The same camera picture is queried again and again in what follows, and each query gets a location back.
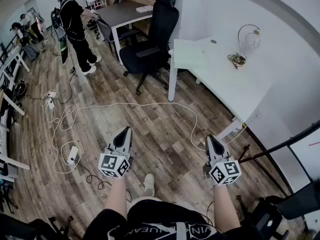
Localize white metal table frame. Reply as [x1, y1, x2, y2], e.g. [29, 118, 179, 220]
[0, 42, 31, 182]

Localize grey chair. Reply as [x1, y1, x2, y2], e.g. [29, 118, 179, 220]
[97, 18, 141, 55]

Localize person's left white shoe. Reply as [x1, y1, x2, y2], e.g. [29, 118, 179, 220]
[143, 173, 156, 197]

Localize gold desk lamp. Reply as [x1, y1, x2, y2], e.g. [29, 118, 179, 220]
[231, 23, 262, 65]

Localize white desk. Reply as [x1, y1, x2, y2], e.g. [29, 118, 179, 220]
[167, 35, 274, 140]

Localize black tripod stand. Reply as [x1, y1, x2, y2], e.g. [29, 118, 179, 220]
[237, 120, 320, 197]

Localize black floor equipment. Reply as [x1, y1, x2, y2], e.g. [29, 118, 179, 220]
[0, 212, 76, 240]

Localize dark green flat bag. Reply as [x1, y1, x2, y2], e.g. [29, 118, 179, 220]
[59, 40, 70, 65]

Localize grey table white legs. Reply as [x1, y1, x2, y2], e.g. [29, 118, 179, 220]
[95, 0, 155, 66]

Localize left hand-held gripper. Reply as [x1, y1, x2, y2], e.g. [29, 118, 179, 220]
[97, 126, 134, 180]

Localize black floor cable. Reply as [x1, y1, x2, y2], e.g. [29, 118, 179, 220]
[71, 158, 133, 202]
[23, 67, 77, 105]

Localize person's left forearm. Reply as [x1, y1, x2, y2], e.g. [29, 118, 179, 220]
[103, 177, 129, 221]

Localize black coiled lamp cord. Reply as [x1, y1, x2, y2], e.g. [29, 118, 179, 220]
[226, 53, 248, 70]

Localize person's pale shorts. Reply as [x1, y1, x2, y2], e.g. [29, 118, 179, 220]
[128, 195, 201, 211]

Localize person's black printed shirt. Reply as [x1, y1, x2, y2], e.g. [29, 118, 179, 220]
[87, 200, 253, 240]

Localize person's right forearm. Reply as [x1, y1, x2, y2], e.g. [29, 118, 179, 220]
[212, 183, 241, 234]

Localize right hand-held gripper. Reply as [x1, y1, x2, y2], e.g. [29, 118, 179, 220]
[202, 134, 242, 186]

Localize white power adapter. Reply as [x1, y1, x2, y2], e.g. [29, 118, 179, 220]
[66, 145, 80, 165]

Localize black office chair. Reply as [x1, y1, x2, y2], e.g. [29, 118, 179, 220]
[119, 0, 180, 96]

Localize black folding chair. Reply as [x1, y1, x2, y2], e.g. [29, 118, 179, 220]
[257, 178, 320, 240]

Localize long white floor cable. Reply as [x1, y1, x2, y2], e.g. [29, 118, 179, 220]
[40, 101, 247, 175]

